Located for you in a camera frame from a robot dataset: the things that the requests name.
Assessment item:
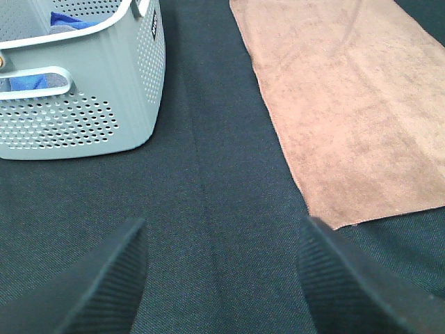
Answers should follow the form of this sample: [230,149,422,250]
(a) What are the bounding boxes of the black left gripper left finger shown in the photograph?
[1,218,147,333]

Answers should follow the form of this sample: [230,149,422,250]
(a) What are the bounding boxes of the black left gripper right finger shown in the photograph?
[298,216,444,333]

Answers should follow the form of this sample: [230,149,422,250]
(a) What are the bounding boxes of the brown towel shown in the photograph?
[229,1,444,229]

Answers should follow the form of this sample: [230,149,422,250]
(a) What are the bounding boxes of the grey towel in basket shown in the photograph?
[0,22,81,92]

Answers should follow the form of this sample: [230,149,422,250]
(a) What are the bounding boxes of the blue towel in basket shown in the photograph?
[9,11,102,92]

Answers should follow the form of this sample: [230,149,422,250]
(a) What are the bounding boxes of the grey perforated laundry basket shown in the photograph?
[1,1,165,160]

